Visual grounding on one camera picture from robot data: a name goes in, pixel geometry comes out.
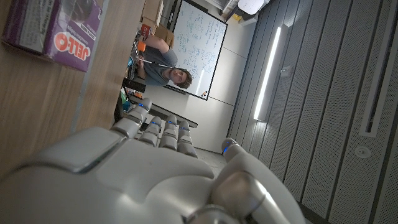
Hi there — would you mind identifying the round ceiling sensor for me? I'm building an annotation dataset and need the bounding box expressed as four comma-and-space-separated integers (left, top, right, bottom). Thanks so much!
354, 145, 373, 159

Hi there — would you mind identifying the long ceiling light strip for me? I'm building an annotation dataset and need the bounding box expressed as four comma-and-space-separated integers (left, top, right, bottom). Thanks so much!
253, 24, 282, 121

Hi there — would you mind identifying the thin white stick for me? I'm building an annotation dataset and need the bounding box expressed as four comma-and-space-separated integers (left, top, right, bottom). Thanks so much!
138, 58, 175, 69

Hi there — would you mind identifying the ceiling slot vent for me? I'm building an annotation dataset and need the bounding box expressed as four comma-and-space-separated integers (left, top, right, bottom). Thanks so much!
359, 24, 398, 138

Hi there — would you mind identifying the whiteboard with black frame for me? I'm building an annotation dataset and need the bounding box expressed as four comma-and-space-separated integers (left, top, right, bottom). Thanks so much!
166, 0, 228, 101

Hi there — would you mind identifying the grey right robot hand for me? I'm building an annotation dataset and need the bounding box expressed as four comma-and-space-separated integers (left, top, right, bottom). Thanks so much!
0, 98, 307, 224

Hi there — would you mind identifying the purple Jell-O box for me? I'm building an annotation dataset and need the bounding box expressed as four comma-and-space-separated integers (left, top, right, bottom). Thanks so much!
1, 0, 103, 73

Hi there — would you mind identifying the light wooden box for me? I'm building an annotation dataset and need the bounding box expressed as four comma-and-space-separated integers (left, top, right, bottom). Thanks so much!
141, 0, 164, 26

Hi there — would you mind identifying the person in grey t-shirt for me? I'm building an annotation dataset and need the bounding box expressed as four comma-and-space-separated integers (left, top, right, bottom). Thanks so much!
135, 34, 193, 90

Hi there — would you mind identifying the grey ceiling switch box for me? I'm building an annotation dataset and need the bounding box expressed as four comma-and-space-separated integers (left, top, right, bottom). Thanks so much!
279, 65, 293, 78

